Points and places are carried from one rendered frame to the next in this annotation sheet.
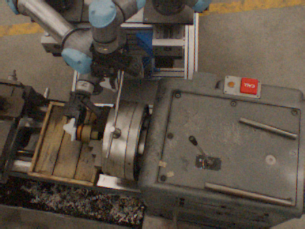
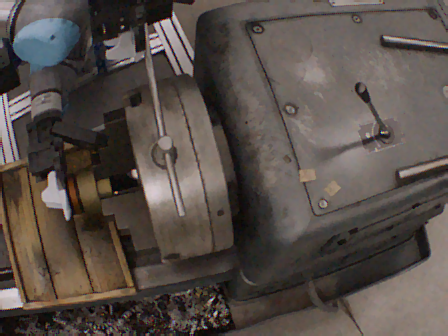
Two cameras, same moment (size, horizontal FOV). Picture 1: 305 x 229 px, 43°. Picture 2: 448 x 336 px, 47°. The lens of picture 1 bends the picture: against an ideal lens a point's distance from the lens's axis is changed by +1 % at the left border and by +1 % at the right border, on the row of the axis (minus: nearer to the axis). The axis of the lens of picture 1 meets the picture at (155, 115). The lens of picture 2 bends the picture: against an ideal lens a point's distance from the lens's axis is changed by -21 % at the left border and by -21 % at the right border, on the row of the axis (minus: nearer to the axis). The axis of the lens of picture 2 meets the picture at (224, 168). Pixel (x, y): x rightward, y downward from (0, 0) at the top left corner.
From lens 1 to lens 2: 0.56 m
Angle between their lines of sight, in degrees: 15
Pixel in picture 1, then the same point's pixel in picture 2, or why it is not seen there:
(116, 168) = (193, 236)
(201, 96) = (300, 19)
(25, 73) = not seen: outside the picture
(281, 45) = not seen: outside the picture
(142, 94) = (102, 103)
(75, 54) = (42, 26)
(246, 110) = (380, 25)
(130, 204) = (195, 300)
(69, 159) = (66, 260)
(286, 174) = not seen: outside the picture
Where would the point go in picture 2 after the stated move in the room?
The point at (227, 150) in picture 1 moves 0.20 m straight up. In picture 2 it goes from (396, 100) to (426, 50)
